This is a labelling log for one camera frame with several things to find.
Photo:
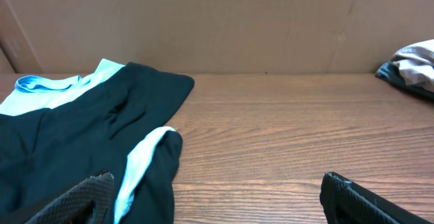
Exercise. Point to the dark folded garment under beige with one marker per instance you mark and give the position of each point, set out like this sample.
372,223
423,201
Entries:
390,74

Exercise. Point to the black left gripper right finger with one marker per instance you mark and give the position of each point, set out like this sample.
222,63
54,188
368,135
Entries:
346,202

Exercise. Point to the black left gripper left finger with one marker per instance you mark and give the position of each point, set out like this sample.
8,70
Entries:
87,202

